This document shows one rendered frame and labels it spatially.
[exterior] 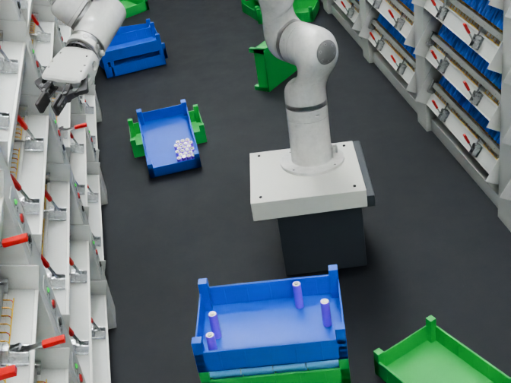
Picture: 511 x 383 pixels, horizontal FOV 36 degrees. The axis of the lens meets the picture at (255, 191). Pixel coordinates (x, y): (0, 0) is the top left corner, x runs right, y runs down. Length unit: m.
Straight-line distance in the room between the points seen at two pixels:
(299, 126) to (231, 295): 0.68
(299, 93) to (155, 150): 1.07
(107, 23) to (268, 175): 0.71
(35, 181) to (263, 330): 0.58
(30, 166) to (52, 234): 0.19
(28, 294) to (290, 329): 0.55
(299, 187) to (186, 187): 0.82
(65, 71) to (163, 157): 1.37
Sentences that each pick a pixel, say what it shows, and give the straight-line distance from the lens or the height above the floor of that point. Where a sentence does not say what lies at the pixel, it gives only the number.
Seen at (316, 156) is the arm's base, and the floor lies 0.37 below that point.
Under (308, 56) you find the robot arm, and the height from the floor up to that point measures 0.69.
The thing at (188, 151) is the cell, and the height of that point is 0.07.
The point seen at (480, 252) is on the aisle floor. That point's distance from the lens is 2.50.
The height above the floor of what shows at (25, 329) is 0.72.
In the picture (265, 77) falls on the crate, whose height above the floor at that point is 0.07.
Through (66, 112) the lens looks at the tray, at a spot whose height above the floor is 0.52.
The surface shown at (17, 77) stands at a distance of 1.77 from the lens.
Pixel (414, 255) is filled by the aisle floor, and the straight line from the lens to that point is 2.48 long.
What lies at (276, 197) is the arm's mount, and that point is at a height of 0.34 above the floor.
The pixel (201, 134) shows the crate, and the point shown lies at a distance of 3.21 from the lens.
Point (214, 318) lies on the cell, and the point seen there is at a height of 0.46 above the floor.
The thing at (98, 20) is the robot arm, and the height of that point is 0.94.
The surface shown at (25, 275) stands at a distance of 1.42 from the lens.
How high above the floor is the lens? 1.54
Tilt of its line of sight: 33 degrees down
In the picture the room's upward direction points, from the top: 10 degrees counter-clockwise
